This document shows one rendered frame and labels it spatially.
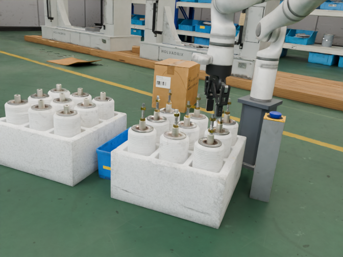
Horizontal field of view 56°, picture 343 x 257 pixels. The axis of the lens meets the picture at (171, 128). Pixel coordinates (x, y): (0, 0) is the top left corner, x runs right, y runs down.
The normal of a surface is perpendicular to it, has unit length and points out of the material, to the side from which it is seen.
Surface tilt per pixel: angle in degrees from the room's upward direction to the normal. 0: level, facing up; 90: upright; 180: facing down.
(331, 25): 90
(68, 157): 90
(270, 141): 90
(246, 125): 90
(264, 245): 0
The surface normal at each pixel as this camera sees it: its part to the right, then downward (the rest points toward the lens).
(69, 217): 0.07, -0.94
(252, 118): -0.63, 0.22
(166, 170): -0.36, 0.30
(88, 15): 0.77, 0.27
